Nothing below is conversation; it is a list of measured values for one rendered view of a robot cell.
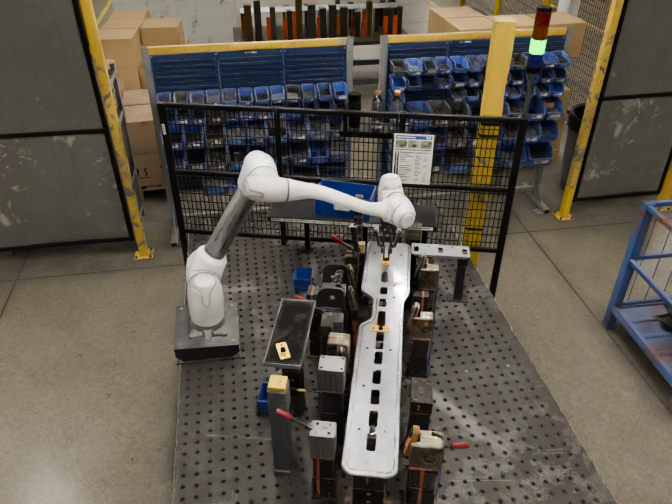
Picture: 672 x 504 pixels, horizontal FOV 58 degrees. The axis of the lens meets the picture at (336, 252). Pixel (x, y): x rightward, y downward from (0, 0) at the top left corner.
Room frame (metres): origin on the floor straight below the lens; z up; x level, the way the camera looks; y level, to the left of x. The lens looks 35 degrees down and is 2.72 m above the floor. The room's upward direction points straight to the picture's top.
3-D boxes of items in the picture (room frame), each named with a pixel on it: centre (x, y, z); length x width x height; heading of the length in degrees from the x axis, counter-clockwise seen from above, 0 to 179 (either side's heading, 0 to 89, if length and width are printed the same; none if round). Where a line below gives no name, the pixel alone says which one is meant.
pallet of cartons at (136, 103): (5.30, 1.93, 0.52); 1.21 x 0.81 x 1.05; 13
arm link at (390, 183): (2.37, -0.24, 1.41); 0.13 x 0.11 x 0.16; 14
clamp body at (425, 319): (1.96, -0.37, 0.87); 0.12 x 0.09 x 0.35; 83
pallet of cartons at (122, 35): (6.70, 2.06, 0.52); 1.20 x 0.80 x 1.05; 6
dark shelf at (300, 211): (2.84, -0.09, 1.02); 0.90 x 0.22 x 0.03; 83
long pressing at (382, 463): (1.90, -0.19, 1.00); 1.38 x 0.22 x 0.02; 173
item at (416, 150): (2.92, -0.40, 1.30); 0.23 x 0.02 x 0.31; 83
